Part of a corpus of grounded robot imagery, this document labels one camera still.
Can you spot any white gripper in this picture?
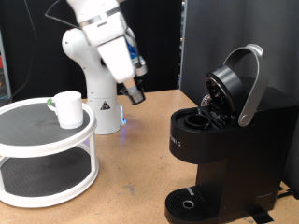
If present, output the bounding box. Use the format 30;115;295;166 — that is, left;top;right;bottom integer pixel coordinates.
81;13;145;96

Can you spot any black reusable coffee pod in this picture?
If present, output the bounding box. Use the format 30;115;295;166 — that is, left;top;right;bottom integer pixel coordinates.
119;79;147;106

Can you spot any white mug with green tape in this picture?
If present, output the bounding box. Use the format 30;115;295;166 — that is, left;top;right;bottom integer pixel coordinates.
46;91;85;130

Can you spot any black Keurig coffee machine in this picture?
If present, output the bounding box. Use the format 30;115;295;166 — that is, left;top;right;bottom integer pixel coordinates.
164;43;299;224

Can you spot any white two-tier turntable shelf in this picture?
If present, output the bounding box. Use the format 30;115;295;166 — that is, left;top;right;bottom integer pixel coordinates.
0;96;100;209

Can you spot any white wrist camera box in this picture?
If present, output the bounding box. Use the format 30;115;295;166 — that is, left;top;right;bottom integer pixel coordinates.
123;27;149;77

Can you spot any grey metal frame post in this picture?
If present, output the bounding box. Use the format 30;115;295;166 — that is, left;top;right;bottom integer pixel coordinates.
178;0;186;90

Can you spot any thin black hanging cable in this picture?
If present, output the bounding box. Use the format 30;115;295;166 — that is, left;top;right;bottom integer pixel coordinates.
7;0;38;102

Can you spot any black power cord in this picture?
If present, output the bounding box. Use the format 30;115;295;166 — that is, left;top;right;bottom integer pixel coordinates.
275;189;296;201

